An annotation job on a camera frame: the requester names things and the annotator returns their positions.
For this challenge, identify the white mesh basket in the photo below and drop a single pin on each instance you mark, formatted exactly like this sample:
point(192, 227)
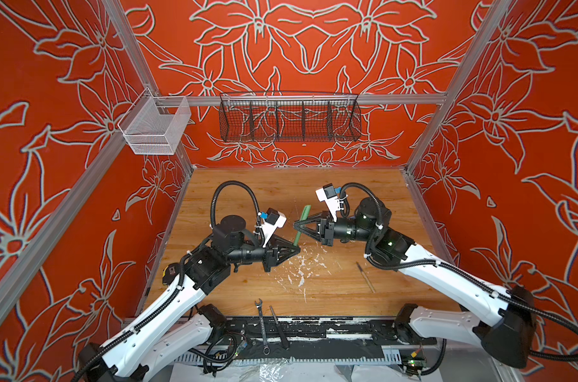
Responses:
point(155, 125)

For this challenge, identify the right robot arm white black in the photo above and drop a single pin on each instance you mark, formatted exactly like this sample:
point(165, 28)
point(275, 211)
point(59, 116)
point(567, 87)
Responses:
point(500, 321)

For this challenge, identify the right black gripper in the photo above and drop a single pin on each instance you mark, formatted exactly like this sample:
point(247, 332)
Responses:
point(329, 230)

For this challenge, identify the yellow black tape measure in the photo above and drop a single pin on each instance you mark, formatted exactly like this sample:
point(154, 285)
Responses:
point(170, 273)

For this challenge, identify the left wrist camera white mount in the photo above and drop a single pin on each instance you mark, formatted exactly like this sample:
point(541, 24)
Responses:
point(269, 222)

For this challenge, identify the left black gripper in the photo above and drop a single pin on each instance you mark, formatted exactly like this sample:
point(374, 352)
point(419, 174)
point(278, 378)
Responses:
point(271, 254)

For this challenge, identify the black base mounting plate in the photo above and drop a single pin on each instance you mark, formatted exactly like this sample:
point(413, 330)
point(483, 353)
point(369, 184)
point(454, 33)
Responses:
point(337, 340)

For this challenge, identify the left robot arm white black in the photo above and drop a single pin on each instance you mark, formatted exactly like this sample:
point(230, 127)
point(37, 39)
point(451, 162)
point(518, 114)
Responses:
point(154, 339)

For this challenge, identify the beige pen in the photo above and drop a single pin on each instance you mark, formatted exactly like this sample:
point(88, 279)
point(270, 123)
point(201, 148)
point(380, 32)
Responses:
point(366, 278)

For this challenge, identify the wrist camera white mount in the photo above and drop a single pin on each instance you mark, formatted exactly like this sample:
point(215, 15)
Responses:
point(330, 195)
point(269, 222)

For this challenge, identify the silver wrench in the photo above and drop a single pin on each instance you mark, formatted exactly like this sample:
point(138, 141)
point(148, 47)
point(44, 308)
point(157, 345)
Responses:
point(264, 336)

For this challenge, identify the black screwdriver tool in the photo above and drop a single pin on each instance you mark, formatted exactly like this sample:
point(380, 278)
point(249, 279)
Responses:
point(282, 336)

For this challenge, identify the black wire basket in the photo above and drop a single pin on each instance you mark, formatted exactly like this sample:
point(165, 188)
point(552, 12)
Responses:
point(289, 117)

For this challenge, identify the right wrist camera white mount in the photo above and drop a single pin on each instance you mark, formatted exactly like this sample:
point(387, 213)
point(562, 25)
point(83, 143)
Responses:
point(330, 195)

